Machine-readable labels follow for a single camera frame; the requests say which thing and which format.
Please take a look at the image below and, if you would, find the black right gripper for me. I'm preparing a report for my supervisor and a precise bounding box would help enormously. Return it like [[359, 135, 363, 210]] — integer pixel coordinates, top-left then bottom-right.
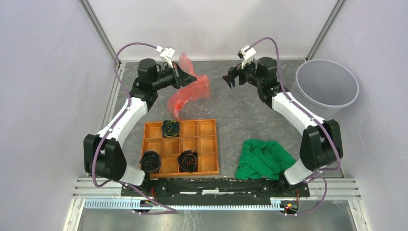
[[222, 57, 263, 89]]

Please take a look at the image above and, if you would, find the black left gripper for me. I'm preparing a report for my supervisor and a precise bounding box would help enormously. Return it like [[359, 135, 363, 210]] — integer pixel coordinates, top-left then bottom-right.
[[152, 62, 197, 91]]

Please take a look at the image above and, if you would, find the red plastic trash bag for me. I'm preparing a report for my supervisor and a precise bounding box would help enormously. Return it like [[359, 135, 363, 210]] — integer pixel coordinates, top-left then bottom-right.
[[167, 52, 210, 120]]

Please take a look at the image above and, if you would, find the grey plastic trash bin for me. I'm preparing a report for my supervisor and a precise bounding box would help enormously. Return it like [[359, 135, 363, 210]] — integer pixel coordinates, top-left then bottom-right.
[[290, 59, 359, 117]]

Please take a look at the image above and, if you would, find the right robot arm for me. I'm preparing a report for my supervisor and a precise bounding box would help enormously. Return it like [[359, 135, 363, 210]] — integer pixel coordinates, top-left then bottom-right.
[[223, 57, 344, 196]]

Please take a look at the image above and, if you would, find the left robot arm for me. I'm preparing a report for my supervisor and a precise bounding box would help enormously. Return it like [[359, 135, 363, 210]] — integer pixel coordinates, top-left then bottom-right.
[[83, 58, 197, 196]]

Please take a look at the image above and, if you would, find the dark rolled sock top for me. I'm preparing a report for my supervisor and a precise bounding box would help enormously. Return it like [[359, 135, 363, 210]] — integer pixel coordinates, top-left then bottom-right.
[[161, 120, 180, 138]]

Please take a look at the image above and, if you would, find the dark rolled sock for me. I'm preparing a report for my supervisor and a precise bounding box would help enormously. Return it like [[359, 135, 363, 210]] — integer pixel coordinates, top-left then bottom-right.
[[139, 150, 162, 174], [178, 150, 198, 173], [161, 120, 180, 138]]

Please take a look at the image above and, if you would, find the orange wooden compartment tray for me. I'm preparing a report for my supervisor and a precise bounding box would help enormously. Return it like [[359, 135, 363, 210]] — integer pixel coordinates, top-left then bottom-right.
[[141, 119, 220, 179]]

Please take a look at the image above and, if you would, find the dark rolled sock bottom middle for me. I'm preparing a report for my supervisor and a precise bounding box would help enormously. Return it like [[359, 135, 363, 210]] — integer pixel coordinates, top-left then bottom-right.
[[178, 150, 198, 173]]

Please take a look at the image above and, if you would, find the green cloth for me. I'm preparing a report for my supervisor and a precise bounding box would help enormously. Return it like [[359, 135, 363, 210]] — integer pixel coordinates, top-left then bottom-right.
[[235, 139, 296, 180]]

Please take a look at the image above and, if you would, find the dark rolled sock bottom left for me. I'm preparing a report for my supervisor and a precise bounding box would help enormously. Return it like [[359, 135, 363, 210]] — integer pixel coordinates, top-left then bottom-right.
[[139, 150, 162, 174]]

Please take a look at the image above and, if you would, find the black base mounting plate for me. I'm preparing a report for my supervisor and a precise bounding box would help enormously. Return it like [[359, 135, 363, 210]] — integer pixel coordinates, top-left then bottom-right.
[[139, 177, 310, 205]]

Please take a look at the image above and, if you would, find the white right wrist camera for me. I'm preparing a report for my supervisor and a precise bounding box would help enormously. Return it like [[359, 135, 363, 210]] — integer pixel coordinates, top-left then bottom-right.
[[238, 45, 256, 69]]

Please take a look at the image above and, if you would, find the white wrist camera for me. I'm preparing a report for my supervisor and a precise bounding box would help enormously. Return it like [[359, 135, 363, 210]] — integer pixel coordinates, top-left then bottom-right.
[[155, 46, 175, 68], [238, 45, 256, 69]]

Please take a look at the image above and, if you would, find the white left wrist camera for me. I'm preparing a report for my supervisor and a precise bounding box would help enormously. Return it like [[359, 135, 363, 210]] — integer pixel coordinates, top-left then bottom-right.
[[155, 46, 175, 68]]

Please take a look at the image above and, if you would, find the aluminium frame post left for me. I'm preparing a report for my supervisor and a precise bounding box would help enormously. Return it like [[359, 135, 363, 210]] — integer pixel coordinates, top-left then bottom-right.
[[79, 0, 116, 60]]

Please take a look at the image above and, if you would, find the aluminium frame post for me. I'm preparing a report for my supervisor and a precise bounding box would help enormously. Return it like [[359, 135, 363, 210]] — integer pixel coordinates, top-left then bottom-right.
[[305, 0, 346, 61], [79, 0, 116, 60]]

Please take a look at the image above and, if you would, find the aluminium frame post right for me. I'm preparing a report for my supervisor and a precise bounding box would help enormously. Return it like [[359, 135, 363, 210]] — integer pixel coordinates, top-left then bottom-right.
[[305, 0, 346, 61]]

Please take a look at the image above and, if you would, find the white slotted cable duct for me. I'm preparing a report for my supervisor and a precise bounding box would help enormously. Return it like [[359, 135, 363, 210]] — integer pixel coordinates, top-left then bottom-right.
[[83, 198, 283, 211]]

